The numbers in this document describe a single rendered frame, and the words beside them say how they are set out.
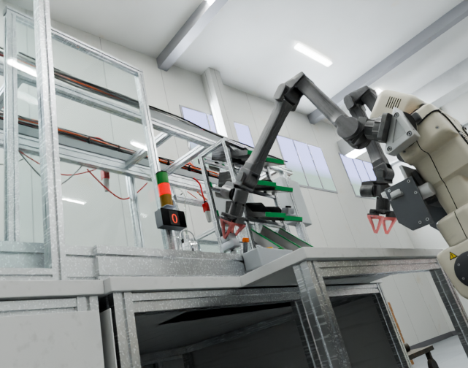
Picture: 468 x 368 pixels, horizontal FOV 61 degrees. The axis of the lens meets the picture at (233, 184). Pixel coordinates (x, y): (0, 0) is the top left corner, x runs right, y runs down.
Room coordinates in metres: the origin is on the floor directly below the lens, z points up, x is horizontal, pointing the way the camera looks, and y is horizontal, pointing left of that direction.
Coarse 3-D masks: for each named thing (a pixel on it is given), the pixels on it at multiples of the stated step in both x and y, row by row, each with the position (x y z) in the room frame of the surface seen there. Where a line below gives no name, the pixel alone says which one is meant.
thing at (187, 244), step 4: (180, 232) 2.46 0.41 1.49; (180, 236) 2.45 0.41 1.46; (188, 236) 2.50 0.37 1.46; (180, 240) 2.45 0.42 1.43; (184, 240) 2.48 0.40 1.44; (188, 240) 2.47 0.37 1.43; (192, 240) 2.49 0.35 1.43; (184, 244) 2.44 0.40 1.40; (188, 244) 2.44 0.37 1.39; (192, 244) 2.44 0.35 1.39; (196, 244) 2.46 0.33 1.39; (180, 248) 2.45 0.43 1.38; (184, 248) 2.44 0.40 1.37; (188, 248) 2.44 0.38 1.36; (192, 248) 2.44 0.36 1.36; (196, 248) 2.46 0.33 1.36; (200, 248) 2.50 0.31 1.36
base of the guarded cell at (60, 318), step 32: (0, 288) 0.64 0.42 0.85; (32, 288) 0.68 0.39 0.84; (64, 288) 0.73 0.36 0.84; (96, 288) 0.79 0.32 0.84; (0, 320) 0.64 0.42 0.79; (32, 320) 0.68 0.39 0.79; (64, 320) 0.73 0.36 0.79; (96, 320) 0.78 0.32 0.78; (0, 352) 0.64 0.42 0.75; (32, 352) 0.68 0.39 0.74; (64, 352) 0.73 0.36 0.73; (96, 352) 0.78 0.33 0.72
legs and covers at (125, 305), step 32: (256, 288) 1.21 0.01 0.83; (288, 288) 1.35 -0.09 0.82; (352, 288) 1.75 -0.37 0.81; (128, 320) 0.83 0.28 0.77; (288, 320) 2.28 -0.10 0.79; (352, 320) 2.13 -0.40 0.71; (384, 320) 1.99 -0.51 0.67; (128, 352) 0.83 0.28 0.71; (160, 352) 2.58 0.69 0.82; (192, 352) 2.79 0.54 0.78; (224, 352) 2.63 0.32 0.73; (256, 352) 2.50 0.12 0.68; (288, 352) 2.37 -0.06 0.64; (352, 352) 2.17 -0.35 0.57; (384, 352) 2.08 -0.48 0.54
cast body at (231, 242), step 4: (228, 236) 1.53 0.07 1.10; (232, 236) 1.54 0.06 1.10; (224, 240) 1.54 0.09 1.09; (228, 240) 1.53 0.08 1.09; (232, 240) 1.52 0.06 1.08; (236, 240) 1.53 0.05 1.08; (224, 244) 1.54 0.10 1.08; (228, 244) 1.53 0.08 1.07; (232, 244) 1.52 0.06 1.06; (236, 244) 1.53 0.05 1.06; (240, 244) 1.55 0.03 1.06; (224, 248) 1.55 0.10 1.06; (228, 248) 1.54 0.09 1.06; (232, 248) 1.56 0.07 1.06; (224, 252) 1.57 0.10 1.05
